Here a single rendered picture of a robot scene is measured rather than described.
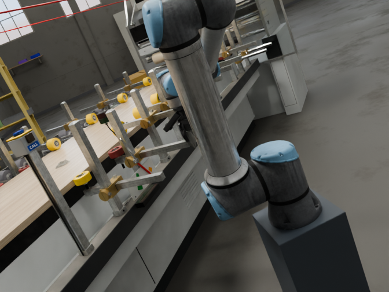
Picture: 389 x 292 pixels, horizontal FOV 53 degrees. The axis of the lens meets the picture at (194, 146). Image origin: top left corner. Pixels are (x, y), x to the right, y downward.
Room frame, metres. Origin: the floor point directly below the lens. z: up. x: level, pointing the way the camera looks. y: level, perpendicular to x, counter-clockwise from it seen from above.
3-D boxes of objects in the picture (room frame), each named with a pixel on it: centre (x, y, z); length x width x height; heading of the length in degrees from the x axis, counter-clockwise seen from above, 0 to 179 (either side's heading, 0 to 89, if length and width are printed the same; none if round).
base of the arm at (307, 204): (1.21, -0.24, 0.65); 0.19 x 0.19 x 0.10
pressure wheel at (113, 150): (1.92, 0.38, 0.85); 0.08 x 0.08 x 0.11
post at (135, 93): (2.05, 0.18, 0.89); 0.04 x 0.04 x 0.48; 61
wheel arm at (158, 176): (1.62, 0.36, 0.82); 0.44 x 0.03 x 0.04; 61
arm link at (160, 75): (1.70, -0.01, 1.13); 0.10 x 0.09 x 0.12; 6
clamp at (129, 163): (1.85, 0.29, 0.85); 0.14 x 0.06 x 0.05; 151
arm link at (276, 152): (1.21, -0.23, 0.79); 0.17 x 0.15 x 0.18; 96
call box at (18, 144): (1.38, 0.55, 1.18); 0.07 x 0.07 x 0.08; 61
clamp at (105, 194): (1.63, 0.41, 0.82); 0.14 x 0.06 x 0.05; 151
